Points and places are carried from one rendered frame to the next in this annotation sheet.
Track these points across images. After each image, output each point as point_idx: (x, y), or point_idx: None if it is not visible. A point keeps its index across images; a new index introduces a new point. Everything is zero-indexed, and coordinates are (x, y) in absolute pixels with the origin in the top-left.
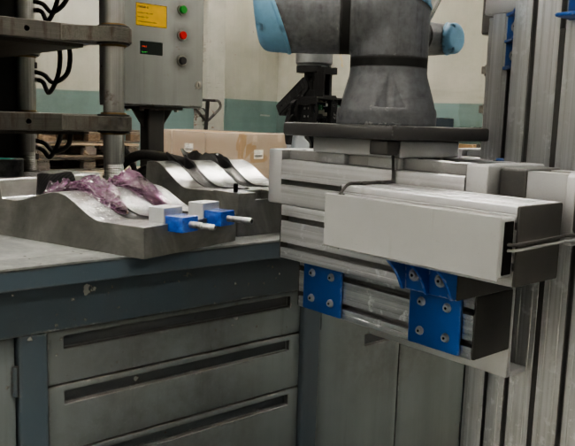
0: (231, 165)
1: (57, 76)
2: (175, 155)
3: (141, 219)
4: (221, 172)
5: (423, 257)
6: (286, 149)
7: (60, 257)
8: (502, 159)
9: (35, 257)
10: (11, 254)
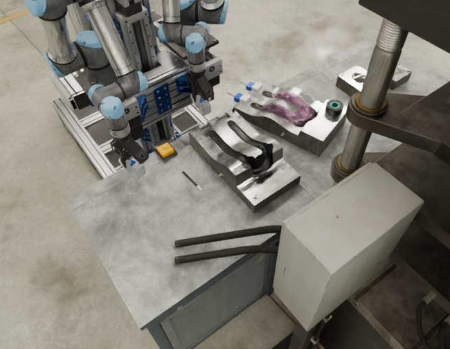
0: (236, 157)
1: None
2: (281, 226)
3: (266, 95)
4: (241, 151)
5: None
6: (217, 57)
7: (286, 86)
8: (155, 48)
9: (293, 86)
10: (303, 89)
